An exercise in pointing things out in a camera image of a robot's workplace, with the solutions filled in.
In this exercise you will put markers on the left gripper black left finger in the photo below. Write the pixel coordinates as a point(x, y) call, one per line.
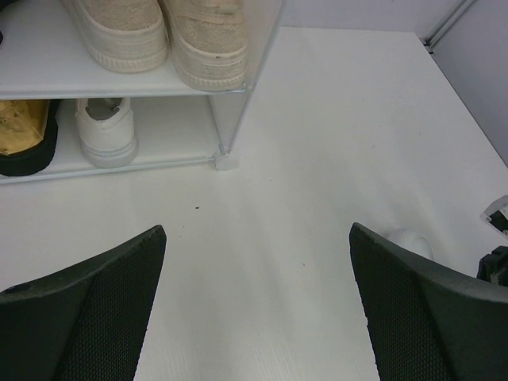
point(87, 321)

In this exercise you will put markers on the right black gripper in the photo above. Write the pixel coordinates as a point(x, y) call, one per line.
point(493, 267)

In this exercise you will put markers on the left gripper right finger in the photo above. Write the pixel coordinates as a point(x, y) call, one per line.
point(425, 320)

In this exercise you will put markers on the white sneaker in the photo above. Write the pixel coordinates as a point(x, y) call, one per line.
point(412, 241)
point(107, 131)

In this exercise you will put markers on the gold pointed shoe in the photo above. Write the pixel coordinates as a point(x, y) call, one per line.
point(29, 132)

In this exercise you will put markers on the beige sneaker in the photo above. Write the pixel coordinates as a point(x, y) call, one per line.
point(121, 36)
point(209, 43)

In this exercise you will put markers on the white plastic shoe cabinet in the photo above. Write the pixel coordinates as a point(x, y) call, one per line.
point(42, 56)

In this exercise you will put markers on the right aluminium frame post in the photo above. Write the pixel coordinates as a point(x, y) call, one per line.
point(446, 23)

